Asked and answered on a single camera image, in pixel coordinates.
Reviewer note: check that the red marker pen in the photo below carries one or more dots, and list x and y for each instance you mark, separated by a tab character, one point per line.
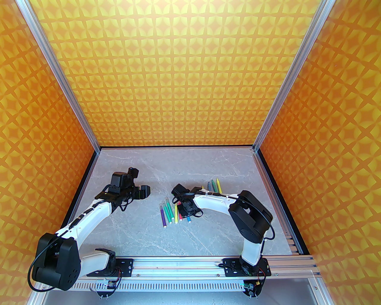
179	204

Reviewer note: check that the green marker pen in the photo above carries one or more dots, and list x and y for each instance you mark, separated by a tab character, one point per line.
170	210
213	186
167	215

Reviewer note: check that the purple marker pen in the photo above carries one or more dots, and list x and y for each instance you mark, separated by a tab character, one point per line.
163	217

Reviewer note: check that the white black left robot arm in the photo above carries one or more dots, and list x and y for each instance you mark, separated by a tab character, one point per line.
56	262

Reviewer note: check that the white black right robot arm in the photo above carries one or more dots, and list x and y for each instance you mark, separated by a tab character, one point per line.
250	214

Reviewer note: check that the black table edge strip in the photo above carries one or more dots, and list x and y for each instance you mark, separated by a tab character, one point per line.
272	178
86	175

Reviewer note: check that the small controller board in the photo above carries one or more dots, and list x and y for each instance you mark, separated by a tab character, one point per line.
108	286
251	287

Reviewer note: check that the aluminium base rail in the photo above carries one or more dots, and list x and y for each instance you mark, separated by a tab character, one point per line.
178	265

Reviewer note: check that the aluminium side rail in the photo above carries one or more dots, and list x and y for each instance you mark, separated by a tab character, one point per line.
294	247

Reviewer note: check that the aluminium frame post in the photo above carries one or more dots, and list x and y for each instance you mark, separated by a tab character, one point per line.
290	77
61	77

